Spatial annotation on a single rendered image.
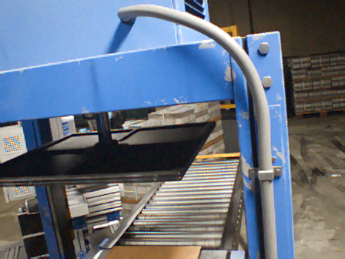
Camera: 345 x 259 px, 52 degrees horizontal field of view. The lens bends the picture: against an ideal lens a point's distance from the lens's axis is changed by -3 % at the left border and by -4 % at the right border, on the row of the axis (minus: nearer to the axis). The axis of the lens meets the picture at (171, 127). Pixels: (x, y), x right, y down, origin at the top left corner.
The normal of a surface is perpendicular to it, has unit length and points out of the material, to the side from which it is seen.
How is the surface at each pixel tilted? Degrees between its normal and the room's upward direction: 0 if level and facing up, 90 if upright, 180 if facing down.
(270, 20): 90
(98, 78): 90
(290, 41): 90
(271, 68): 90
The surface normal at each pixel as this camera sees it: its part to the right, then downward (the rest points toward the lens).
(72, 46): -0.24, 0.20
